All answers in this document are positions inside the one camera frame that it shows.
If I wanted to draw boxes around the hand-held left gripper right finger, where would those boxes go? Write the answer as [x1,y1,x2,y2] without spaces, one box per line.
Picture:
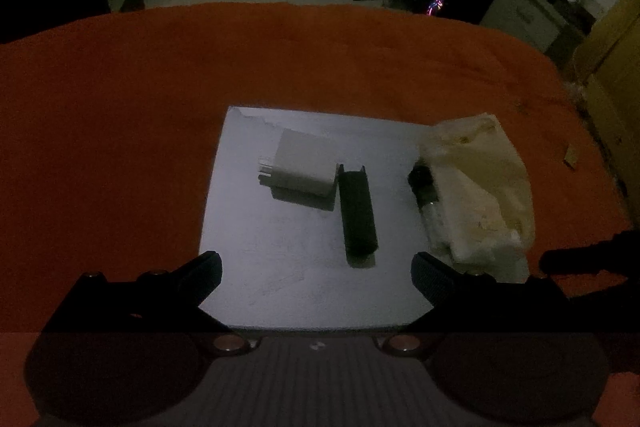
[377,252,591,356]

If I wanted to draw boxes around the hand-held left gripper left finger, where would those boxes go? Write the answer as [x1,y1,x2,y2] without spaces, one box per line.
[42,251,251,356]

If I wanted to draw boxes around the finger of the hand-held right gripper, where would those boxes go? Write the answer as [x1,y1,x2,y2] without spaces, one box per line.
[540,229,640,280]

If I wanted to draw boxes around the white box lid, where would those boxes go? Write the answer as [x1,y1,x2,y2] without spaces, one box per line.
[199,106,532,334]

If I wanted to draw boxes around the small vial with black cap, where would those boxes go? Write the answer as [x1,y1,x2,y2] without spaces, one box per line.
[407,163,446,249]

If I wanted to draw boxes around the black ribbed clip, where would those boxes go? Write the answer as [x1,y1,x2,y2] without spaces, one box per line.
[337,164,378,259]

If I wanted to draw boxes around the clear plastic bag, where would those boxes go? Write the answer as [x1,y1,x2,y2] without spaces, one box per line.
[417,112,536,265]

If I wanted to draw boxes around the white charger plug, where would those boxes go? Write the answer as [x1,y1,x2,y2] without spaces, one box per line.
[256,128,336,198]

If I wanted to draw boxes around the orange blanket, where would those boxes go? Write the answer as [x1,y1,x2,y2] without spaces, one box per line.
[0,2,640,427]

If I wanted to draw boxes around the yellow cardboard box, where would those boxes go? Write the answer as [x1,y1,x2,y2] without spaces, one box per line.
[570,0,640,190]

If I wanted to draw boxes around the white cabinet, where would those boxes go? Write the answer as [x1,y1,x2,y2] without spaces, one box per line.
[479,0,587,58]

